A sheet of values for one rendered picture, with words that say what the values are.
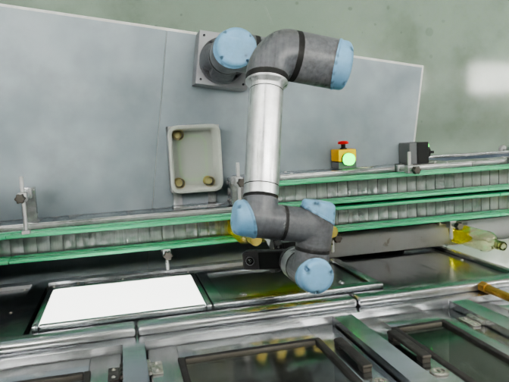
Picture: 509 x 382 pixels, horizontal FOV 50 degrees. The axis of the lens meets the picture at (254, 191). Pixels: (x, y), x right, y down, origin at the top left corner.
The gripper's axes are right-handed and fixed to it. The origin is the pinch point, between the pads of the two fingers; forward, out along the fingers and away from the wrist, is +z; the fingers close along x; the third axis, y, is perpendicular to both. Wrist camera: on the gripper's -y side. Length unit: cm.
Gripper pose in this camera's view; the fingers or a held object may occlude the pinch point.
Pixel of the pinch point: (264, 246)
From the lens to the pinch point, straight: 147.1
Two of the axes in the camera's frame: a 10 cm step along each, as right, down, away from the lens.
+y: 9.7, -0.8, 2.3
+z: -2.4, -1.0, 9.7
